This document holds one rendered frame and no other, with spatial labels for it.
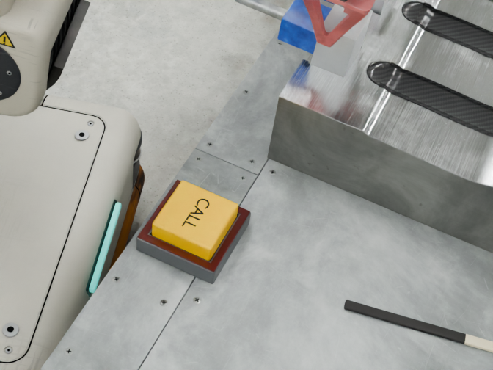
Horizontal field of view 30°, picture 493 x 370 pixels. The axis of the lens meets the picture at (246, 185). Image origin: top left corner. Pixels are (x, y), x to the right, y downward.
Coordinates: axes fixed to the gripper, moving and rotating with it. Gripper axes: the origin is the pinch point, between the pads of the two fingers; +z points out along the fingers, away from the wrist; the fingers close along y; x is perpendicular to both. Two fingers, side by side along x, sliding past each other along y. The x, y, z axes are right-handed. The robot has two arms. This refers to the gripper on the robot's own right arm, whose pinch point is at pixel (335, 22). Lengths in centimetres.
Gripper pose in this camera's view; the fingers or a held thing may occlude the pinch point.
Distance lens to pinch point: 90.3
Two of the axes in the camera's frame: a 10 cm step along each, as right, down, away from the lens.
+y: 4.1, -6.8, 6.1
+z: -1.5, 6.2, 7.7
